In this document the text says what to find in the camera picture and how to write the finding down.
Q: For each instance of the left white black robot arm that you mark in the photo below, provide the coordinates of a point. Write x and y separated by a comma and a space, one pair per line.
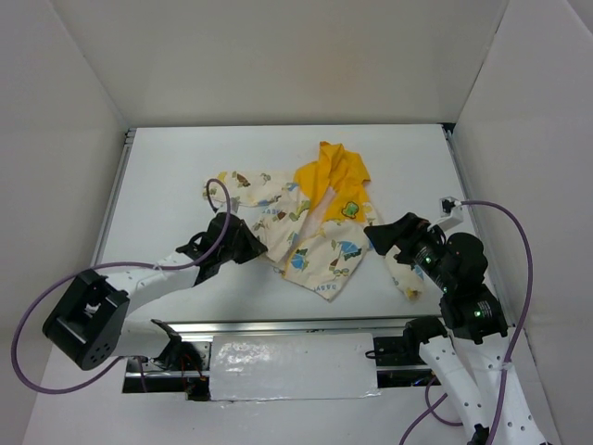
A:
92, 320

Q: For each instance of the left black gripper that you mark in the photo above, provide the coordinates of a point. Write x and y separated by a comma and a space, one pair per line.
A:
234, 238

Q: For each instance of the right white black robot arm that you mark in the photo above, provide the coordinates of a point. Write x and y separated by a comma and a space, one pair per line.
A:
469, 346

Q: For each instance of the yellow cream printed kids jacket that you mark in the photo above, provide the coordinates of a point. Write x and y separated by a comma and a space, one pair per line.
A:
312, 221

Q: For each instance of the aluminium side rail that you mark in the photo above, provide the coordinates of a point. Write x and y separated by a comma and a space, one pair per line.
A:
476, 214
113, 197

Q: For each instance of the white foil cover plate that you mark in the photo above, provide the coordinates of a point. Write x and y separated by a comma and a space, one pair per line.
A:
292, 367

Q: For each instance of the aluminium front rail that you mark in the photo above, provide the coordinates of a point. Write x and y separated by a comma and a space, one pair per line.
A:
377, 326

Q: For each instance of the right aluminium side rail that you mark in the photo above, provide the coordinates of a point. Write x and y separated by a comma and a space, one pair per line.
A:
476, 214

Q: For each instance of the left aluminium side rail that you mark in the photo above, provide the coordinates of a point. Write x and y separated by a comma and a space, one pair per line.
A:
113, 197

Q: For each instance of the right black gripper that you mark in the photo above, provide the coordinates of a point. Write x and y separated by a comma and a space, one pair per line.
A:
412, 238

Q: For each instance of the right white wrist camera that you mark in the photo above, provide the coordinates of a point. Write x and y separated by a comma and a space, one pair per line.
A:
451, 214

